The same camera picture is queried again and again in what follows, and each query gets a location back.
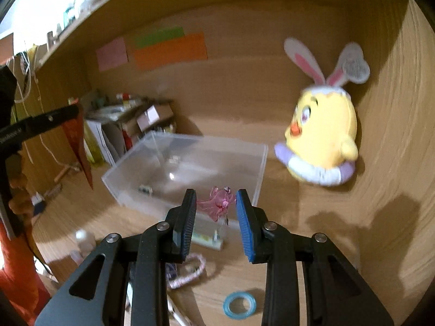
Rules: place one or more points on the pink sticky note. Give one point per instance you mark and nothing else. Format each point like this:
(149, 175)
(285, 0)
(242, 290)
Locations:
(112, 54)

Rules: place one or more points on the wooden stick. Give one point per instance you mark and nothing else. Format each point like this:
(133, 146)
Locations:
(66, 173)

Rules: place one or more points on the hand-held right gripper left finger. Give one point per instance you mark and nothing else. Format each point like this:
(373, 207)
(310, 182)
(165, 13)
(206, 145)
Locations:
(188, 237)

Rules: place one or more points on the white folded paper box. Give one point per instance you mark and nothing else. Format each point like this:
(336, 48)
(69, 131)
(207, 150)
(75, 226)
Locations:
(102, 135)

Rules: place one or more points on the open cardboard box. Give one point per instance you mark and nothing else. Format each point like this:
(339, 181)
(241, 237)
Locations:
(153, 115)

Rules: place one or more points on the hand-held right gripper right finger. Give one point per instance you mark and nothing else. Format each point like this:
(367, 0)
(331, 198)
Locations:
(245, 231)

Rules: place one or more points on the pink translucent toy figure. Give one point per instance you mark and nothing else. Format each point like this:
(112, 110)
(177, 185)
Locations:
(217, 203)

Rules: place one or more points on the yellow chick plush toy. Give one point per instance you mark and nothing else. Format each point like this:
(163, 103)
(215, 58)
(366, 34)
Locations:
(323, 132)

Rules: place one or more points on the pile of papers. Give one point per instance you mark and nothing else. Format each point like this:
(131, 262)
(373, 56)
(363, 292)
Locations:
(112, 110)

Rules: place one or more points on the clear plastic storage box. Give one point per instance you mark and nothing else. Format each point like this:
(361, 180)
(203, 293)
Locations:
(142, 163)

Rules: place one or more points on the green sticky note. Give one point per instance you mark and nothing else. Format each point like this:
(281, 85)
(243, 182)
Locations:
(159, 35)

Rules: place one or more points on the white pen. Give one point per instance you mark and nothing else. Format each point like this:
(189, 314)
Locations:
(176, 310)

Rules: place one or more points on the red foil packet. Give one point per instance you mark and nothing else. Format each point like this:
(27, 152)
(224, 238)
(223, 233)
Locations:
(76, 139)

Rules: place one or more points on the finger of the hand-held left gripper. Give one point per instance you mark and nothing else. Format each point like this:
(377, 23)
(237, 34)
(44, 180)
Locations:
(51, 119)

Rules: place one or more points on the person's left hand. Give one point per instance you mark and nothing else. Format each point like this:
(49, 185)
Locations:
(21, 203)

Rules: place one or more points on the orange sticky note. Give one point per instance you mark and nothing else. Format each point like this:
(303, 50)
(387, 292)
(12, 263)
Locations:
(170, 56)

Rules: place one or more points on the pale green tube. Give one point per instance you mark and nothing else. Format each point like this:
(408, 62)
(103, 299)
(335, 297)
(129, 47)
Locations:
(207, 241)

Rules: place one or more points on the person's left forearm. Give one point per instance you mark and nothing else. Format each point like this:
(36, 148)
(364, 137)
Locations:
(17, 271)

